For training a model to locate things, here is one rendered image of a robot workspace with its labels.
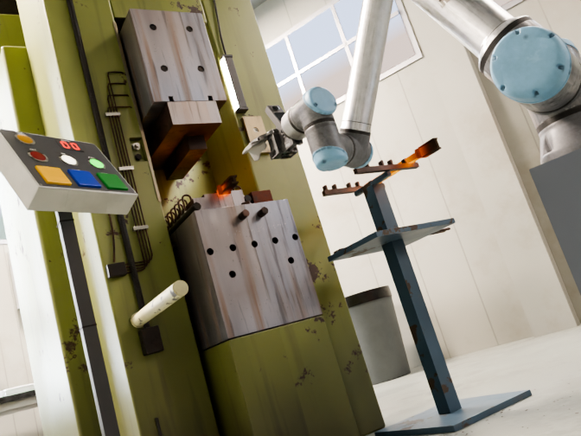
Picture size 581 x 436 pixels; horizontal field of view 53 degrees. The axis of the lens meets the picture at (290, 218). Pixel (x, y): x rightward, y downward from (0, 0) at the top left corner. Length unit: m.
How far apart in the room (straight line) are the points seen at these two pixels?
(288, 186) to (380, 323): 2.27
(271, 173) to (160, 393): 0.99
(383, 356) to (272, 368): 2.62
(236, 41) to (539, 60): 1.67
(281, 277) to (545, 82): 1.14
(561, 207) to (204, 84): 1.43
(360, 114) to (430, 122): 3.40
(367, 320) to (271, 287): 2.53
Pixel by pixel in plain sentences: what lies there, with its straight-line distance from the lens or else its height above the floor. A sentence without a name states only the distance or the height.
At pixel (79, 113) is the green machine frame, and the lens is 2.30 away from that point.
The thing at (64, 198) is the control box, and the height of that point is 0.94.
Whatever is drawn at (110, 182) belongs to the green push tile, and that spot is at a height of 1.00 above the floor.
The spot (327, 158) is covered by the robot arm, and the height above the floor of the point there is 0.81.
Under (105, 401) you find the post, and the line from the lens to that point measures 1.77.
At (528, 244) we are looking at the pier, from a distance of 4.62.
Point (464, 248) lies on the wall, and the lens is 4.89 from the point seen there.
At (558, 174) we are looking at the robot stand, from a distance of 1.44.
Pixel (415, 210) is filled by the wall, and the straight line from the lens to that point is 5.03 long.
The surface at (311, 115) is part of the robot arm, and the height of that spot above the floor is 0.94.
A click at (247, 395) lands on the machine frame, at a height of 0.28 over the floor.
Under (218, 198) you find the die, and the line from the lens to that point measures 2.15.
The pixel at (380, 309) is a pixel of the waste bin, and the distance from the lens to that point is 4.57.
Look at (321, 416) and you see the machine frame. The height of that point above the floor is 0.15.
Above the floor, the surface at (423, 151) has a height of 0.93.
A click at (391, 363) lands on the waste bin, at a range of 4.58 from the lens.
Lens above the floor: 0.35
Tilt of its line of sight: 13 degrees up
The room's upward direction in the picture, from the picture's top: 17 degrees counter-clockwise
